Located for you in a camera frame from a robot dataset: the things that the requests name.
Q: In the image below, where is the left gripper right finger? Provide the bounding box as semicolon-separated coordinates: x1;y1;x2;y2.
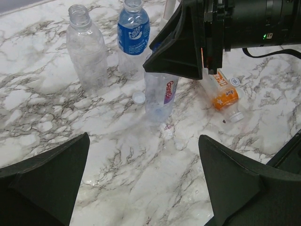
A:
198;135;301;226

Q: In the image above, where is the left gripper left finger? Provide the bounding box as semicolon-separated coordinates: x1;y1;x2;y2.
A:
0;133;90;226

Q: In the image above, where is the white water bottle cap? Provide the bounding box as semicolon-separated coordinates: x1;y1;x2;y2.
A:
132;91;145;105

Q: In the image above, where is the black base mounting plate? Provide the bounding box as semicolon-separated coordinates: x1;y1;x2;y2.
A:
266;130;301;175

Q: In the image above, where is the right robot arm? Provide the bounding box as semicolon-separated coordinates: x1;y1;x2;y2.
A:
143;0;301;80

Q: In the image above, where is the purple label water bottle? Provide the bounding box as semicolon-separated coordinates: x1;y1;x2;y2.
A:
144;71;179;123

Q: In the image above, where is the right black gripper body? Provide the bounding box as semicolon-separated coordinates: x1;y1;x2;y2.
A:
189;0;235;74

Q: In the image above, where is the white PVC pipe frame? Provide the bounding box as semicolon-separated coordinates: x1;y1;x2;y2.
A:
161;0;181;24

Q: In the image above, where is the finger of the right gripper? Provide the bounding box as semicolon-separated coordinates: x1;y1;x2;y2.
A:
143;0;204;80

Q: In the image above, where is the orange label drink bottle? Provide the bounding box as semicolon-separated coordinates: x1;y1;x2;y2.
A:
208;69;244;123

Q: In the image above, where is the clear unlabelled plastic bottle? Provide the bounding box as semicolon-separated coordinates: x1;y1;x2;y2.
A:
66;4;108;94

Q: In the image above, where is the blue label Pocari bottle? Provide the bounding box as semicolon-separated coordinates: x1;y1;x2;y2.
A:
117;0;150;80

